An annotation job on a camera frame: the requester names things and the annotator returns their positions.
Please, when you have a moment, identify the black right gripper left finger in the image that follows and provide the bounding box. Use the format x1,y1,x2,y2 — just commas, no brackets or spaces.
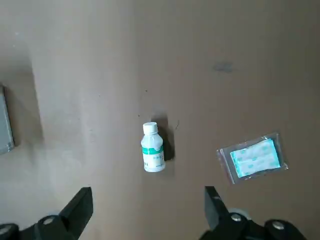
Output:
0,186,94,240

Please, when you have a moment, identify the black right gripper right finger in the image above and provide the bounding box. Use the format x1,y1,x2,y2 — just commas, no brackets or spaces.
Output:
199,186,309,240

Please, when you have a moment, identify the clear bag of bandages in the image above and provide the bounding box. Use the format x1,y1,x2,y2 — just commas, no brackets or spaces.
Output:
216,131,289,185

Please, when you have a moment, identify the white disinfectant bottle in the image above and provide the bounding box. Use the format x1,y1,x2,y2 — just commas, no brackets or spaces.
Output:
140,121,166,173

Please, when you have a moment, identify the aluminium first-aid case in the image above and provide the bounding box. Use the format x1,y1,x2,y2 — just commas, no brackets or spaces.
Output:
0,84,15,156

